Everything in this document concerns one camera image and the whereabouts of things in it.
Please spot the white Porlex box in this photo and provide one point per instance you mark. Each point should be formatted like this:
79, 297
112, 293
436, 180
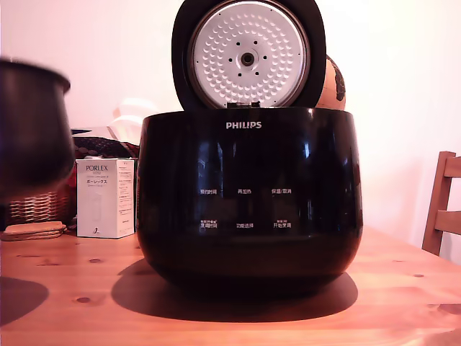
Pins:
105, 198

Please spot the dark patterned cloth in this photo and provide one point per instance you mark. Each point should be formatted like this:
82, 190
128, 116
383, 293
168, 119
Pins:
104, 146

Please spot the cork coaster stack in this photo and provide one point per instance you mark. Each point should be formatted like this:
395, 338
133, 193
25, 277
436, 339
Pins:
34, 231

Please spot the wooden chair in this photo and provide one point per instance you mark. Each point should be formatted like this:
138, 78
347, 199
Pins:
441, 209

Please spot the white tote bag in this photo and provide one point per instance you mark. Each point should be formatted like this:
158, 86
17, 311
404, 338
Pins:
127, 117

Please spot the orange patterned globe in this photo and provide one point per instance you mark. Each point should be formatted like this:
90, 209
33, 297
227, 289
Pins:
334, 86

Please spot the dark metallic pot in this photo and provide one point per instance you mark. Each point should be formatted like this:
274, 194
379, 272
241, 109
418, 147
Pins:
32, 129

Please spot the black rice cooker lid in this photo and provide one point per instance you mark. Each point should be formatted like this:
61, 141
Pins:
248, 54

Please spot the black Philips rice cooker body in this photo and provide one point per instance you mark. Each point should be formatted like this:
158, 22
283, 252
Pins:
248, 202

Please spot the woven wicker basket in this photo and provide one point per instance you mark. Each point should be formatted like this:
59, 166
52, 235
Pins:
36, 209

